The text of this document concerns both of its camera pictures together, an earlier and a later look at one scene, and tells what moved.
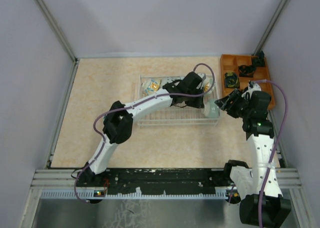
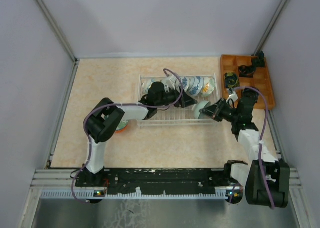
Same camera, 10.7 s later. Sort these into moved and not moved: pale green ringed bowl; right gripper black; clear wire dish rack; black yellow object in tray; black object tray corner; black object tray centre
Moved: right gripper black; pale green ringed bowl
Not moved: black object tray centre; black object tray corner; clear wire dish rack; black yellow object in tray
